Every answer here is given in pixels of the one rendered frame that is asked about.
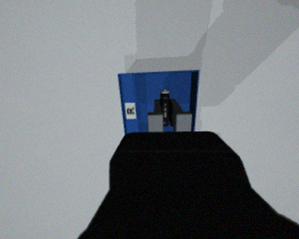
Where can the blue rack of bins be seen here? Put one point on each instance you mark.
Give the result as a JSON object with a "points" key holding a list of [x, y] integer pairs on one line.
{"points": [[139, 90]]}

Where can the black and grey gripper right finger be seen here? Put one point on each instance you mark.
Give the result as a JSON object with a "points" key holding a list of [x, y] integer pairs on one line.
{"points": [[178, 119]]}

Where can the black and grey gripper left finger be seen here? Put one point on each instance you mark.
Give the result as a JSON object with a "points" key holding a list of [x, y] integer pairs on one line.
{"points": [[155, 119]]}

